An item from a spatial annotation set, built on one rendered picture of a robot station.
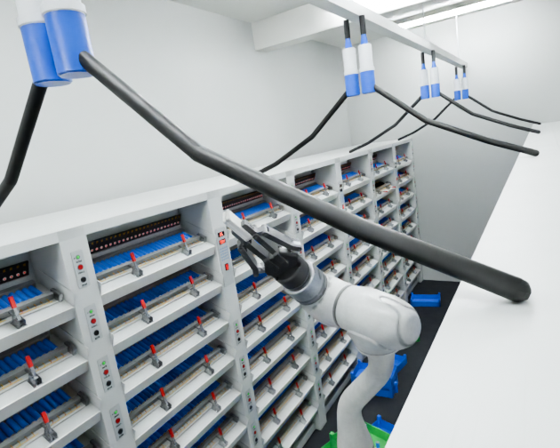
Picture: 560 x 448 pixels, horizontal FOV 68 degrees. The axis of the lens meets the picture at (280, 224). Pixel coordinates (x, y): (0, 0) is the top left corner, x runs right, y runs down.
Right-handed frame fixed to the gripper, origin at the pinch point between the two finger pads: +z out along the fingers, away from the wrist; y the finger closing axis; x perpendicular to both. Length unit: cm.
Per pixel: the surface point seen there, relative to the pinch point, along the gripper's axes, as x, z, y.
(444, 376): 47, 11, 27
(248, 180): 16.2, 16.8, 14.9
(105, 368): -20, -33, -86
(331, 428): -50, -217, -99
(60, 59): -9.4, 39.0, -2.6
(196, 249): -73, -51, -62
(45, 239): -39, 7, -67
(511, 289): 38, 2, 34
